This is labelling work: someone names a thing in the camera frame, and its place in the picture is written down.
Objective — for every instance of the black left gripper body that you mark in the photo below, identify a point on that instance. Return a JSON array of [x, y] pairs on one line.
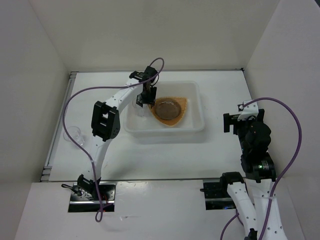
[[145, 95]]

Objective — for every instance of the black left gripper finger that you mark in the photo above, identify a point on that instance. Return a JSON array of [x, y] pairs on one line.
[[139, 101], [151, 95]]

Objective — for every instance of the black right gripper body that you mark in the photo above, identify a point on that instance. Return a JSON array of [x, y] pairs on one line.
[[247, 142]]

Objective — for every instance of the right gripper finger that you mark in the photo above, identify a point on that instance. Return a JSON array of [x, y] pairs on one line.
[[227, 126], [230, 118]]

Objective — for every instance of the clear plastic cup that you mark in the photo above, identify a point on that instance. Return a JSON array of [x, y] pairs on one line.
[[140, 111], [76, 135]]

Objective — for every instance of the smoky glass plate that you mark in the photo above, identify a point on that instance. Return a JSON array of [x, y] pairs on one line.
[[167, 108]]

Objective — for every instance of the woven bamboo fan tray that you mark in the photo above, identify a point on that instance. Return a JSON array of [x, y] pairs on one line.
[[172, 123]]

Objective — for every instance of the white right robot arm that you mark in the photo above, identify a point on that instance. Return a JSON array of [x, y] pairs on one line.
[[254, 195]]

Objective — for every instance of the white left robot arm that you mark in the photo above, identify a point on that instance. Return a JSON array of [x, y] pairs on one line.
[[105, 124]]

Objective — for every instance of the translucent plastic bin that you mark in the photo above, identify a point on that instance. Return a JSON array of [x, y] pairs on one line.
[[148, 127]]

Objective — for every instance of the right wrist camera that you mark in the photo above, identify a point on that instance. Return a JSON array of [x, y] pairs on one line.
[[247, 111]]

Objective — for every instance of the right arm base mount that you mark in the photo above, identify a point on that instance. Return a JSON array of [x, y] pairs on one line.
[[216, 198]]

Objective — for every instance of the aluminium table edge rail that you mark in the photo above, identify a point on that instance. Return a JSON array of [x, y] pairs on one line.
[[49, 162]]

